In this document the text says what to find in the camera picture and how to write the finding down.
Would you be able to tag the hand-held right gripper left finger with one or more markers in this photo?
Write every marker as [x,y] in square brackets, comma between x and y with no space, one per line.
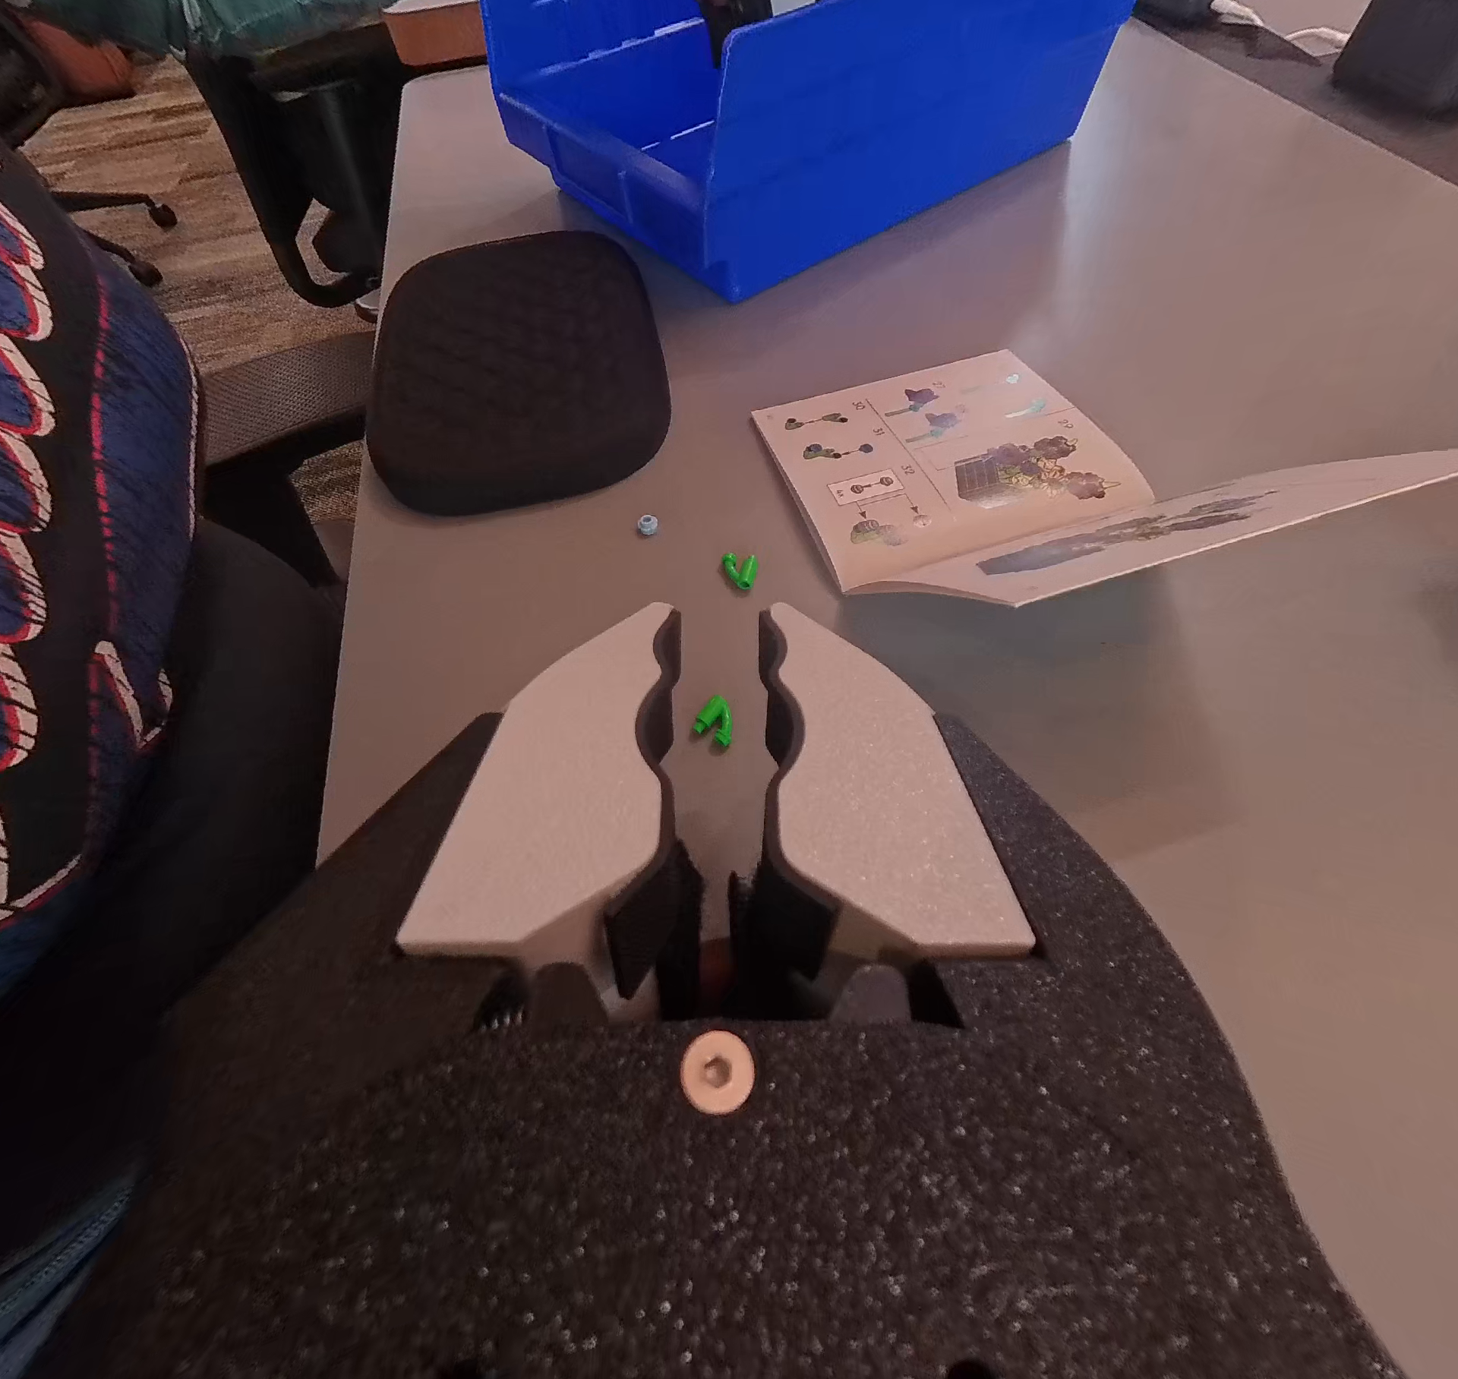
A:
[547,822]

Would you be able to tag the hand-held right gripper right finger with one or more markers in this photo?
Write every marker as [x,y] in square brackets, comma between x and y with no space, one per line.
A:
[890,811]

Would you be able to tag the large blue plastic bin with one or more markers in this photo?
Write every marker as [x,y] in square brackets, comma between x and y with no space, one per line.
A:
[867,115]

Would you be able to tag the green lego leaf piece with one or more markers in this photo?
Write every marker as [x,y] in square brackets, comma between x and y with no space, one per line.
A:
[714,722]
[739,571]

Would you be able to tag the lego instruction booklet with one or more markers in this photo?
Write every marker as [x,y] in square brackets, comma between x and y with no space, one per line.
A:
[959,470]

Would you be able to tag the black rounded pad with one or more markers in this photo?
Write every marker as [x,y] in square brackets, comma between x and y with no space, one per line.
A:
[520,373]

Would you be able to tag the black seat chair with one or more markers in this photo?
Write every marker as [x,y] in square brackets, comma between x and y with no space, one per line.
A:
[320,150]

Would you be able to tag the dark grey cube device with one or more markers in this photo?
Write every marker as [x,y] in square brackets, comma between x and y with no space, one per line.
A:
[1402,31]

